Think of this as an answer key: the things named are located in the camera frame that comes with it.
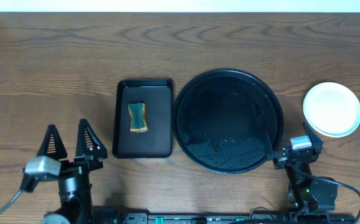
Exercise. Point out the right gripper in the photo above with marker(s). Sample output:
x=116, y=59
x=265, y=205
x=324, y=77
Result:
x=280, y=161

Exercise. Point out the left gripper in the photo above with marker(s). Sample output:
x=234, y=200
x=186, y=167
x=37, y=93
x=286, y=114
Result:
x=75, y=165

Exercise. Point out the light green plate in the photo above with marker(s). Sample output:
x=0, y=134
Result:
x=332, y=109

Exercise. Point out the green and orange sponge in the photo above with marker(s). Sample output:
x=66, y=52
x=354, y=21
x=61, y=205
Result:
x=137, y=113

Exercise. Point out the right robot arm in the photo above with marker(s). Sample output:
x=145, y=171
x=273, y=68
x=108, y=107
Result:
x=311, y=195

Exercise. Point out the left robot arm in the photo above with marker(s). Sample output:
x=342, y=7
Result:
x=75, y=201

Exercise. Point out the round black tray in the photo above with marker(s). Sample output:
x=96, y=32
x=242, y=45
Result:
x=220, y=118

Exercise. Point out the black rectangular tray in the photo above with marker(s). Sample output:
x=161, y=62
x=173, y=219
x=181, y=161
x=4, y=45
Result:
x=156, y=141

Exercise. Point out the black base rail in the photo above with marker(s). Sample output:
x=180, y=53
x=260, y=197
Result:
x=143, y=218

